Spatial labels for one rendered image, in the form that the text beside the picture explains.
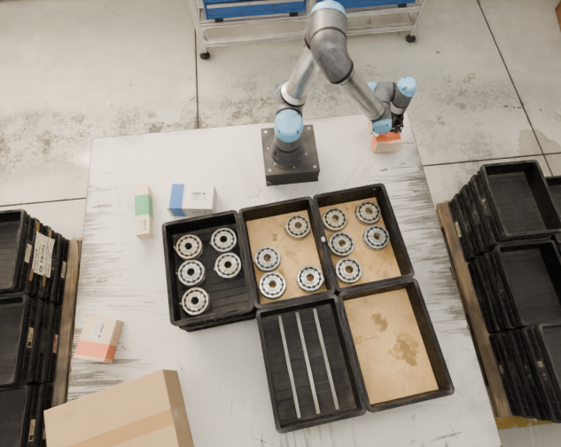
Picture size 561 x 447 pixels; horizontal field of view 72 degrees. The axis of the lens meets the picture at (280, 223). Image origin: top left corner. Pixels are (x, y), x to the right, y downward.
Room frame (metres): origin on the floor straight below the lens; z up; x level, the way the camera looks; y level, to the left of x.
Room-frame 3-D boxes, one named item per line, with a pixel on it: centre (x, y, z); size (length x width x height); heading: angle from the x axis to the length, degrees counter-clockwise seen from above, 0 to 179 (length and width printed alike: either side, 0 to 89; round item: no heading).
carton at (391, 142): (1.09, -0.51, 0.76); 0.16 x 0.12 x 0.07; 5
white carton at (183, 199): (0.76, 0.39, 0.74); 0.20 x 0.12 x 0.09; 88
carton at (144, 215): (0.71, 0.61, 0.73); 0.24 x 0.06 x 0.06; 9
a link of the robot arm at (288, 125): (0.97, -0.04, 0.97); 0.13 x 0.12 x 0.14; 177
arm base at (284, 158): (0.97, -0.04, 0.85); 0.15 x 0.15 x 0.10
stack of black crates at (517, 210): (0.83, -1.20, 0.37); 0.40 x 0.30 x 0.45; 5
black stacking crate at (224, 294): (0.40, 0.28, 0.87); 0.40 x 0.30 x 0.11; 11
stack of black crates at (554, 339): (0.03, -1.28, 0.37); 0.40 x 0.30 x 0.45; 5
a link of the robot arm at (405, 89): (1.07, -0.51, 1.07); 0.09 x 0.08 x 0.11; 87
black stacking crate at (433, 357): (0.12, -0.39, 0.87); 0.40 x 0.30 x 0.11; 11
